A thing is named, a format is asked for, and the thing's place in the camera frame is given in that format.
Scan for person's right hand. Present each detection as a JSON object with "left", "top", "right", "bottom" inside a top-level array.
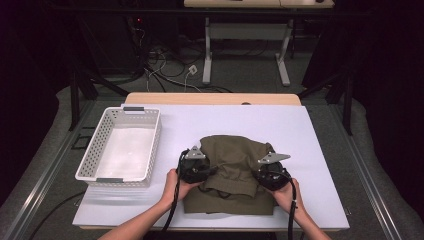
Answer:
[{"left": 270, "top": 177, "right": 307, "bottom": 220}]

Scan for black metal crossbar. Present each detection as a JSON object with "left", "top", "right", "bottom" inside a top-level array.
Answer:
[{"left": 49, "top": 7, "right": 371, "bottom": 18}]

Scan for white table board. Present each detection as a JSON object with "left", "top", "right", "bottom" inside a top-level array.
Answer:
[{"left": 72, "top": 103, "right": 350, "bottom": 230}]

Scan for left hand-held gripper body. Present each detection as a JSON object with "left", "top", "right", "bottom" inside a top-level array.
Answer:
[{"left": 178, "top": 145, "right": 212, "bottom": 185}]

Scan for aluminium floor rail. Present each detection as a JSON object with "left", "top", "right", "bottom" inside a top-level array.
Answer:
[
  {"left": 0, "top": 99, "right": 96, "bottom": 240},
  {"left": 328, "top": 103, "right": 404, "bottom": 240}
]

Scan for light wooden table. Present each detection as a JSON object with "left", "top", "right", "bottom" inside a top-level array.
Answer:
[{"left": 124, "top": 92, "right": 303, "bottom": 107}]

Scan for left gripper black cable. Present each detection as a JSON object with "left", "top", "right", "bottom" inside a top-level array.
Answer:
[{"left": 161, "top": 149, "right": 191, "bottom": 233}]

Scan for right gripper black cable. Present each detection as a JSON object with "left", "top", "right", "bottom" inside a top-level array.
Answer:
[{"left": 269, "top": 169, "right": 298, "bottom": 240}]

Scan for bundle of black floor cables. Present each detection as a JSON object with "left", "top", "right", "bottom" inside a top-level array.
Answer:
[{"left": 126, "top": 16, "right": 234, "bottom": 94}]

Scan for thick black floor cable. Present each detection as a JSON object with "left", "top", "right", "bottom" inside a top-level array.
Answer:
[{"left": 28, "top": 190, "right": 87, "bottom": 240}]

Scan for black floor bracket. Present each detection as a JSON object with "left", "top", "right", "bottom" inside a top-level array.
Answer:
[{"left": 71, "top": 125, "right": 98, "bottom": 150}]

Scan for olive green shorts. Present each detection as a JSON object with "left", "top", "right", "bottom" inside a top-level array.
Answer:
[{"left": 182, "top": 134, "right": 278, "bottom": 216}]

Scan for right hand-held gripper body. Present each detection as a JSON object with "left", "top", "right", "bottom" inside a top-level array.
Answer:
[{"left": 253, "top": 151, "right": 293, "bottom": 192}]

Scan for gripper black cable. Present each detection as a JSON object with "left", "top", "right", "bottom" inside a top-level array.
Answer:
[
  {"left": 161, "top": 149, "right": 191, "bottom": 233},
  {"left": 269, "top": 169, "right": 298, "bottom": 240}
]

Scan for white floor cable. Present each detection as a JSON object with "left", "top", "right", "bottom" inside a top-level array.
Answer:
[{"left": 183, "top": 71, "right": 203, "bottom": 93}]

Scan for person's left hand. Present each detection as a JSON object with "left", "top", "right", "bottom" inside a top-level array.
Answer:
[{"left": 160, "top": 168, "right": 202, "bottom": 210}]

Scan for white perforated plastic basket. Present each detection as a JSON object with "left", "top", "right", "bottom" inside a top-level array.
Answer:
[{"left": 74, "top": 105, "right": 163, "bottom": 188}]

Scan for white-legged desk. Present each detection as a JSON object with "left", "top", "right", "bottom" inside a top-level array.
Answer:
[{"left": 183, "top": 0, "right": 335, "bottom": 87}]

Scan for dark curtain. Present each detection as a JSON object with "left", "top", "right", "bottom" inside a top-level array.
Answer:
[
  {"left": 301, "top": 0, "right": 424, "bottom": 221},
  {"left": 0, "top": 0, "right": 78, "bottom": 204}
]

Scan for black metal stand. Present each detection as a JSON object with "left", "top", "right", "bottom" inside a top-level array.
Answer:
[
  {"left": 298, "top": 71, "right": 354, "bottom": 136},
  {"left": 68, "top": 66, "right": 129, "bottom": 132}
]

